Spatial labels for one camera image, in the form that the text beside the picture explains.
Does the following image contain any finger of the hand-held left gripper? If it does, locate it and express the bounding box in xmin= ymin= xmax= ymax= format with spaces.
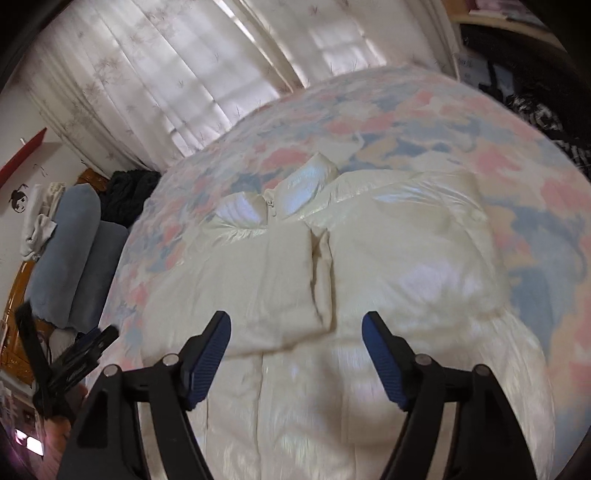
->
xmin=15 ymin=302 xmax=49 ymax=393
xmin=46 ymin=325 xmax=118 ymax=391

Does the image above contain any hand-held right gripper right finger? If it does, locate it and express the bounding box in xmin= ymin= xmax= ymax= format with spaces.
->
xmin=361 ymin=311 xmax=539 ymax=480

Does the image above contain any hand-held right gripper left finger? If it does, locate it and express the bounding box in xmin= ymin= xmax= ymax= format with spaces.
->
xmin=58 ymin=311 xmax=232 ymax=480

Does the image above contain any white puffer jacket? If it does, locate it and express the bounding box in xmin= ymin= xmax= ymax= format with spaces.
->
xmin=139 ymin=152 xmax=555 ymax=480

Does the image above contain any small grey-blue pillow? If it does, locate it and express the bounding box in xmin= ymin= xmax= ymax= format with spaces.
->
xmin=69 ymin=222 xmax=130 ymax=333

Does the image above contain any large grey-blue pillow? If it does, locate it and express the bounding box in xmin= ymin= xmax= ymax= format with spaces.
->
xmin=30 ymin=185 xmax=102 ymax=324

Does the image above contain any pastel printed bed blanket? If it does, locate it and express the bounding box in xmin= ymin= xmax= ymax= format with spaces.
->
xmin=99 ymin=65 xmax=591 ymax=480

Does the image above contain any white floral curtain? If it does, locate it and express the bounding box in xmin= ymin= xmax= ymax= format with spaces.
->
xmin=28 ymin=0 xmax=458 ymax=171

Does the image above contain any black and white striped cloth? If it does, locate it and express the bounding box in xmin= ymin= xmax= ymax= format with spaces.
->
xmin=508 ymin=92 xmax=591 ymax=171

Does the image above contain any wooden bookshelf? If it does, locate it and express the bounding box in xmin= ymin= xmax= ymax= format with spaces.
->
xmin=450 ymin=0 xmax=568 ymax=51

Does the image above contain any black wall sticker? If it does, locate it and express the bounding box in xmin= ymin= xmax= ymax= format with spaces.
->
xmin=8 ymin=184 xmax=31 ymax=215

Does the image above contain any red wall decoration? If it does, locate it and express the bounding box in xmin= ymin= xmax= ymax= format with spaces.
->
xmin=0 ymin=128 xmax=48 ymax=185

